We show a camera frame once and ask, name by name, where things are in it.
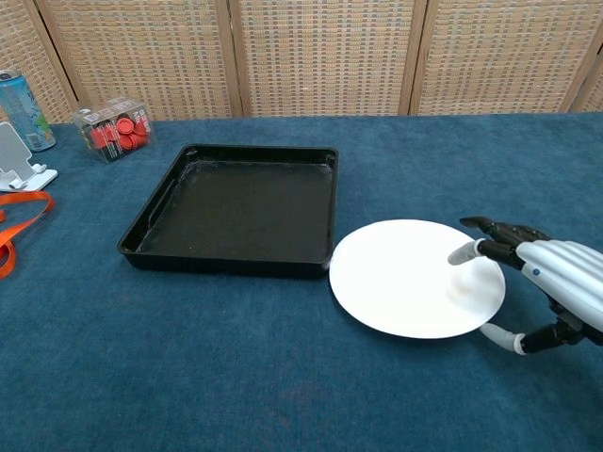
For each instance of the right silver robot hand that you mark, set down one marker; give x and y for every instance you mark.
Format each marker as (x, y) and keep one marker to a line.
(560, 268)

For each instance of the white round plate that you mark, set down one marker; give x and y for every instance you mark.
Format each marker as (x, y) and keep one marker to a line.
(410, 282)

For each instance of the black square tray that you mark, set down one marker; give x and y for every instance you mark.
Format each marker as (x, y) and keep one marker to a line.
(240, 212)

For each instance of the woven folding screen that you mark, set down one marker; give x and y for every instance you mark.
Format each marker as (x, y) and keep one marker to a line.
(325, 56)

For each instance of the blue table cloth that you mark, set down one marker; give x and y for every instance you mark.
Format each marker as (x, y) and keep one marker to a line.
(235, 367)

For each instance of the clear box of red caps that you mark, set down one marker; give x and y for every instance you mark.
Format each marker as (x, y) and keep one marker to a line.
(115, 129)

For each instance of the orange ribbon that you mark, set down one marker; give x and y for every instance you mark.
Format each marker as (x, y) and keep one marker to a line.
(21, 226)

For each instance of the white phone stand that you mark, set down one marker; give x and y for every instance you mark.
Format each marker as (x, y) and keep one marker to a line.
(14, 162)

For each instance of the blue drink can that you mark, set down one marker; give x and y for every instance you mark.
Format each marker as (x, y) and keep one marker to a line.
(21, 110)

